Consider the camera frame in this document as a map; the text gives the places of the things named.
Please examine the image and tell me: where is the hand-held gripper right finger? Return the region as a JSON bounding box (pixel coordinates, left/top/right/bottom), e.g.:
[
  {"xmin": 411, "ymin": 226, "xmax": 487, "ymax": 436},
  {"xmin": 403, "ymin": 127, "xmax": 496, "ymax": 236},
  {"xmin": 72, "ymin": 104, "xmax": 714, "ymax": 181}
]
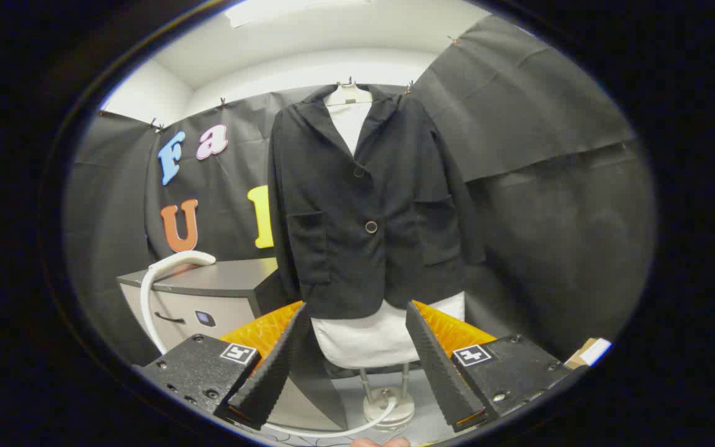
[{"xmin": 405, "ymin": 300, "xmax": 575, "ymax": 433}]

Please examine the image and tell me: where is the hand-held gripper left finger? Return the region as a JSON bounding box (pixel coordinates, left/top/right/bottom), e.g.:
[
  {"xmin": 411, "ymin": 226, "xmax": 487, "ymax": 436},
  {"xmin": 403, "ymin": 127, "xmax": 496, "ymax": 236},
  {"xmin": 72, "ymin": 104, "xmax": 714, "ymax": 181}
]
[{"xmin": 134, "ymin": 300, "xmax": 308, "ymax": 431}]

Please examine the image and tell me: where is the white garment steamer head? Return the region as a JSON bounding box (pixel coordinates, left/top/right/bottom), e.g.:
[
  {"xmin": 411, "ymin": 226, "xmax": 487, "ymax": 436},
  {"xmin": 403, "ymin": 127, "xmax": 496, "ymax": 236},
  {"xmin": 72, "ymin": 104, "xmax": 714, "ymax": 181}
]
[{"xmin": 148, "ymin": 251, "xmax": 217, "ymax": 277}]

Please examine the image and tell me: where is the black jacket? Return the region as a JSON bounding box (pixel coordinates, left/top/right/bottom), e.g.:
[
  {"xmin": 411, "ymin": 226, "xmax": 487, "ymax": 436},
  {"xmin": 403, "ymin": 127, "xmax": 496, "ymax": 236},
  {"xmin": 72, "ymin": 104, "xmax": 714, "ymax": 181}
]
[{"xmin": 268, "ymin": 84, "xmax": 485, "ymax": 320}]

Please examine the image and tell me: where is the metal mannequin stand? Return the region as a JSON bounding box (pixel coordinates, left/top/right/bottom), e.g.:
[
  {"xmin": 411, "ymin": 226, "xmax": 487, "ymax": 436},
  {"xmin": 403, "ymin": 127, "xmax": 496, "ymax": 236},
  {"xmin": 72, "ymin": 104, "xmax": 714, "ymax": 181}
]
[{"xmin": 357, "ymin": 363, "xmax": 416, "ymax": 429}]

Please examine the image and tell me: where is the white mannequin torso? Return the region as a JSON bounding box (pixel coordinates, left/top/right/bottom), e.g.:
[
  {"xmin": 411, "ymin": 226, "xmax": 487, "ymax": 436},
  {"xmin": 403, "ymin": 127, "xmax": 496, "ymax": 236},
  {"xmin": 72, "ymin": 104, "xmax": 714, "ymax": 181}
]
[{"xmin": 311, "ymin": 102, "xmax": 465, "ymax": 370}]

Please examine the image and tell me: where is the grey cabinet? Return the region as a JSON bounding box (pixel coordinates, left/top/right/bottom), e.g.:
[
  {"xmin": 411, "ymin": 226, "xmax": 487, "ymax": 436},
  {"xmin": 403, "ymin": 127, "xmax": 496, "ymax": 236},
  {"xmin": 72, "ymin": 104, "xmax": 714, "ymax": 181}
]
[{"xmin": 117, "ymin": 258, "xmax": 290, "ymax": 367}]

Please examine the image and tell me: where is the cardboard box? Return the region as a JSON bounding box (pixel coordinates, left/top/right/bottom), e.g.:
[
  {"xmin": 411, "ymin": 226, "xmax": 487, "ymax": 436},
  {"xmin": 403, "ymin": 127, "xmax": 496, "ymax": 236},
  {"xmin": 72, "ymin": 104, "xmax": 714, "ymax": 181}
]
[{"xmin": 565, "ymin": 337, "xmax": 613, "ymax": 370}]

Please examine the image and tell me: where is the black backdrop cloth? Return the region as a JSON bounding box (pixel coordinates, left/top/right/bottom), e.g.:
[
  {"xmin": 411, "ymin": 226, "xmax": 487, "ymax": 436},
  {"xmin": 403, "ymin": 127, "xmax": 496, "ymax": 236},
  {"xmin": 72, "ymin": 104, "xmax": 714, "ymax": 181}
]
[{"xmin": 63, "ymin": 14, "xmax": 656, "ymax": 367}]

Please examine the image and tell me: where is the ceiling light panel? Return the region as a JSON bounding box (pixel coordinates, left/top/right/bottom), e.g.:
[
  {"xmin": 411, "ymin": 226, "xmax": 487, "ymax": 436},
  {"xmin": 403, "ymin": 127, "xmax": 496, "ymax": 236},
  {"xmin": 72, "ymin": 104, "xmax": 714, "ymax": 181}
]
[{"xmin": 226, "ymin": 0, "xmax": 374, "ymax": 29}]

